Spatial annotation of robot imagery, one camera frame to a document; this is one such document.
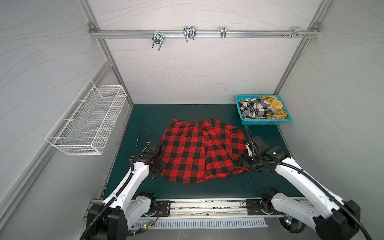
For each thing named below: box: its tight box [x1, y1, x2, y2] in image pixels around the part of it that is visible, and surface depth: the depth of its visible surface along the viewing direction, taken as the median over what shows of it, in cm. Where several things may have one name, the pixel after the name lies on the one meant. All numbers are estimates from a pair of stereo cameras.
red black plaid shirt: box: [160, 119, 249, 184], surface depth 95 cm
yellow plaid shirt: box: [258, 96, 288, 120], surface depth 106 cm
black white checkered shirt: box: [238, 98, 271, 120], surface depth 107 cm
